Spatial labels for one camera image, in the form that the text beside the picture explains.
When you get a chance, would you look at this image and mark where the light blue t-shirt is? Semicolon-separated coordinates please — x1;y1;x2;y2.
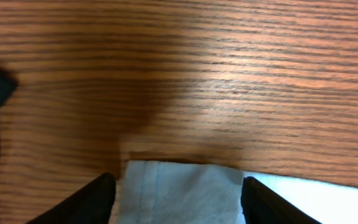
112;161;358;223

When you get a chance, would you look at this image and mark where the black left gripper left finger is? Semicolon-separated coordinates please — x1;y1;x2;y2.
28;173;116;224

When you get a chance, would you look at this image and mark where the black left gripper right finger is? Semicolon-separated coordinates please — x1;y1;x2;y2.
241;177;320;224

